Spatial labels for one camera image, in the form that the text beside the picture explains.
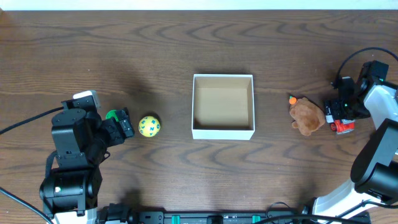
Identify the green ribbed plastic wheel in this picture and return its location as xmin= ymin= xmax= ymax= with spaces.
xmin=106 ymin=110 xmax=119 ymax=122

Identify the yellow ball with blue letters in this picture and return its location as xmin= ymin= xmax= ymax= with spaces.
xmin=139 ymin=116 xmax=161 ymax=138

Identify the black rail at table edge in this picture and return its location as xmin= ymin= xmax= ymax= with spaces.
xmin=96 ymin=202 xmax=371 ymax=224

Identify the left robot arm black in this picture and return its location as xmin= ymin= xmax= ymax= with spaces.
xmin=39 ymin=108 xmax=134 ymax=219

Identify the brown plush toy with carrot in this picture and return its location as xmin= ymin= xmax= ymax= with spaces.
xmin=289 ymin=96 xmax=326 ymax=136

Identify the red toy truck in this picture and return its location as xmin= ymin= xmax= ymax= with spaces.
xmin=330 ymin=119 xmax=355 ymax=134

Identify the white cardboard box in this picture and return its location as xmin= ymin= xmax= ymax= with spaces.
xmin=191 ymin=74 xmax=256 ymax=140

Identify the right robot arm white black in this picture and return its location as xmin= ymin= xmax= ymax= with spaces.
xmin=309 ymin=60 xmax=397 ymax=218

